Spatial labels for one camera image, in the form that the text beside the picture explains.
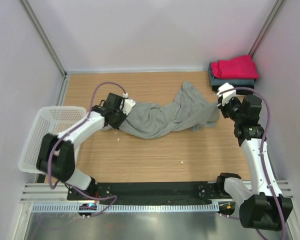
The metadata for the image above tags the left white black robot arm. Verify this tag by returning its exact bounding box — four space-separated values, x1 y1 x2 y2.
36 93 136 200

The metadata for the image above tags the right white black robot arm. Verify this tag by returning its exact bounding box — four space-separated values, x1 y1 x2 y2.
215 92 293 231

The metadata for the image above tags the folded black t shirt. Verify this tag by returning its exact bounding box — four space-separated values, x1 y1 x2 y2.
211 84 255 96

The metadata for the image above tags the folded pink t shirt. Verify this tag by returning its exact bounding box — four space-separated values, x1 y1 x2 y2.
210 55 260 80

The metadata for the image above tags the white plastic basket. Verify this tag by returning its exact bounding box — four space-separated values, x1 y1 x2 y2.
18 106 87 174

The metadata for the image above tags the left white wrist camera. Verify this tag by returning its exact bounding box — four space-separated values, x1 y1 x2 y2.
122 93 136 115

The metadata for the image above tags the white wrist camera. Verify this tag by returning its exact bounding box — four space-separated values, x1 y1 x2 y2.
216 82 237 109
122 93 136 115

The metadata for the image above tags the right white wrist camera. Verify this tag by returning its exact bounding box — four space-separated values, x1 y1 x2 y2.
216 82 237 109

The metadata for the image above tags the left aluminium corner post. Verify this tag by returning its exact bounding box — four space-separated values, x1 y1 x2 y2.
19 0 67 78

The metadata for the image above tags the aluminium corner post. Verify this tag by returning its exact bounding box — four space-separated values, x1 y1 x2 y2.
19 0 67 78
248 0 287 59

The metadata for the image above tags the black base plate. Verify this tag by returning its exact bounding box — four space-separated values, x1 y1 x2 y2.
67 180 241 218

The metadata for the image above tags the aluminium rail frame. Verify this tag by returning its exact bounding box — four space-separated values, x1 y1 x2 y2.
20 180 294 203

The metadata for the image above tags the slotted cable duct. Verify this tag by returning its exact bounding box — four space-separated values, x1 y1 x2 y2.
32 202 219 213

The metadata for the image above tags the right aluminium corner post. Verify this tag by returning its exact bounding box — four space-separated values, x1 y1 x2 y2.
248 0 287 59

